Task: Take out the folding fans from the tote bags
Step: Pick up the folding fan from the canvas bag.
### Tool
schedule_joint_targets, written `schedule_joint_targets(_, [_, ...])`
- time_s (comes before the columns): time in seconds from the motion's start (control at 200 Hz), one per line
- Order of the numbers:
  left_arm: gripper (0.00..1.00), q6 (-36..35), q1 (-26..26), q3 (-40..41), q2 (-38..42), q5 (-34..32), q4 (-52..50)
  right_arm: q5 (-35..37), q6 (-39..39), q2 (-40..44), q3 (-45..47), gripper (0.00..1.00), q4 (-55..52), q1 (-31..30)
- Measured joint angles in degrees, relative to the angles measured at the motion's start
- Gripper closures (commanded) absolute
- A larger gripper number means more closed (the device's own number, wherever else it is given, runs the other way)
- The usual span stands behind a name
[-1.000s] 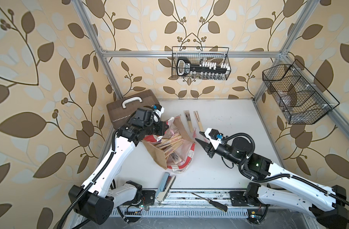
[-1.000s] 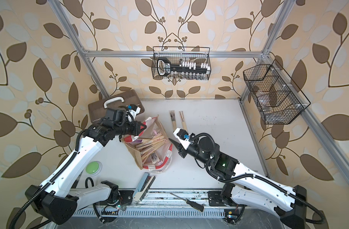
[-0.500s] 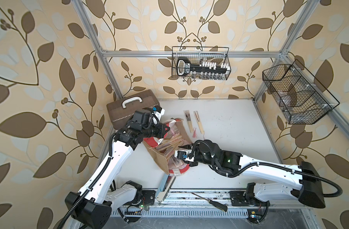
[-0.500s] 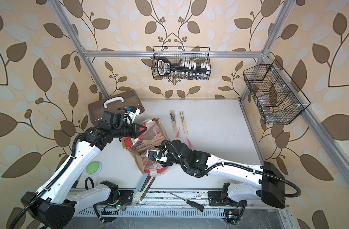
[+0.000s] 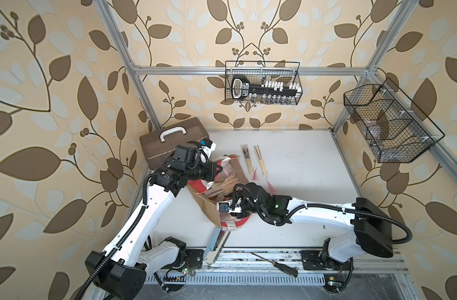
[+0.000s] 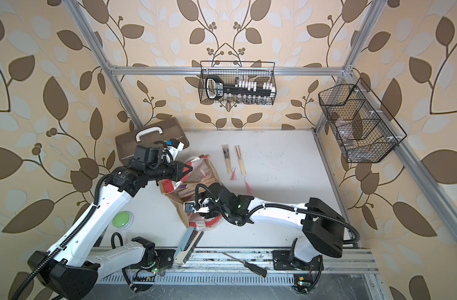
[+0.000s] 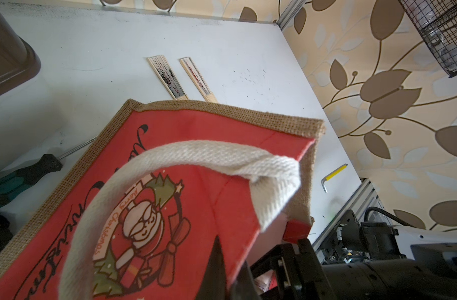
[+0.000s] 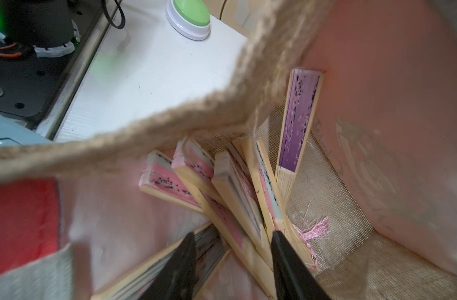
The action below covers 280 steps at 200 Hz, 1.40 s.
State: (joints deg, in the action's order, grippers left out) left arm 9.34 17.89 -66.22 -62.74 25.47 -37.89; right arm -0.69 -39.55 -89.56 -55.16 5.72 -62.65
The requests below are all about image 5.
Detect back black wire basket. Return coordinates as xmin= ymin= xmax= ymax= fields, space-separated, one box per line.
xmin=224 ymin=60 xmax=303 ymax=106

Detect folding fans in bag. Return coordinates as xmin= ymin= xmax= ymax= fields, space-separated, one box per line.
xmin=203 ymin=171 xmax=240 ymax=203

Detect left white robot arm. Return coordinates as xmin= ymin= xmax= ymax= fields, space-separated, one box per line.
xmin=75 ymin=138 xmax=222 ymax=300

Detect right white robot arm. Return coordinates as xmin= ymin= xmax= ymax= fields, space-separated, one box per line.
xmin=217 ymin=182 xmax=413 ymax=294

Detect black handled screwdriver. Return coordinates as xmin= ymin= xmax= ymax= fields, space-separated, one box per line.
xmin=251 ymin=252 xmax=299 ymax=278

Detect folding fan plain wood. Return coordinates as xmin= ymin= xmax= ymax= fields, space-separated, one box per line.
xmin=253 ymin=145 xmax=276 ymax=195

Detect black wire basket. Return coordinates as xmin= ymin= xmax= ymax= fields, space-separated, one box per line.
xmin=224 ymin=60 xmax=303 ymax=106
xmin=343 ymin=78 xmax=446 ymax=163

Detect brown toolbox with white handle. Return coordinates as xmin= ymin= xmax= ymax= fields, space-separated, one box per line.
xmin=139 ymin=117 xmax=209 ymax=171

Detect folding fan black print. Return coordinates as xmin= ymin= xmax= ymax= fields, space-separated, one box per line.
xmin=240 ymin=144 xmax=258 ymax=181

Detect grey stapler tool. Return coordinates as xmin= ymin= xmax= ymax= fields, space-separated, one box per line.
xmin=203 ymin=227 xmax=231 ymax=266

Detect right black wire basket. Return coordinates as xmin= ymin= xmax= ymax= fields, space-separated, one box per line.
xmin=343 ymin=78 xmax=446 ymax=163

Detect black socket set holder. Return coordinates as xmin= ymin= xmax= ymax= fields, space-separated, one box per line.
xmin=227 ymin=75 xmax=302 ymax=101

